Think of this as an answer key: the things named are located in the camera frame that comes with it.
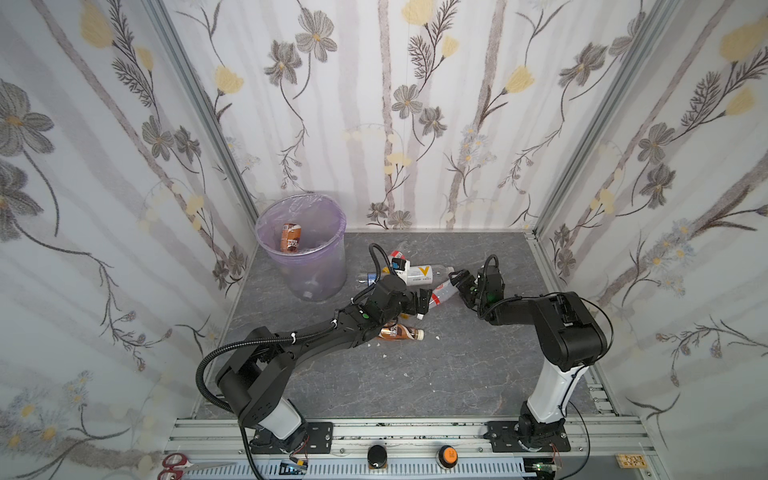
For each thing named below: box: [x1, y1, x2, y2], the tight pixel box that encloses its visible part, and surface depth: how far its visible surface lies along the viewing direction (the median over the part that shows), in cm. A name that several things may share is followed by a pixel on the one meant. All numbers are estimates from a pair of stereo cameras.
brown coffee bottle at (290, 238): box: [280, 223, 302, 253], surface depth 95 cm
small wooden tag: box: [617, 454, 647, 468], surface depth 72 cm
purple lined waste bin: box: [255, 193, 347, 302], surface depth 95 cm
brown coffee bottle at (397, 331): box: [378, 324, 425, 341], surface depth 90 cm
